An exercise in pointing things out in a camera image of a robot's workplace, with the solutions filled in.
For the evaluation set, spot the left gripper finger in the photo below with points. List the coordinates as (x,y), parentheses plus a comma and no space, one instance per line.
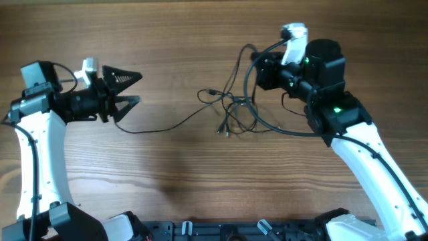
(118,80)
(123,105)

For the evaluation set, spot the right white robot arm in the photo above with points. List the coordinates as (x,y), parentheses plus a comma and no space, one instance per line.
(313,72)

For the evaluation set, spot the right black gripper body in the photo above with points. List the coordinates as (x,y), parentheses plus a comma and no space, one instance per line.
(264,71)

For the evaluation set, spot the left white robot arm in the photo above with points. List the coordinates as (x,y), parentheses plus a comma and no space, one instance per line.
(40,117)

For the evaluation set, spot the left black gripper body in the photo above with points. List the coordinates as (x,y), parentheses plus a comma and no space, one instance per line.
(105,99)

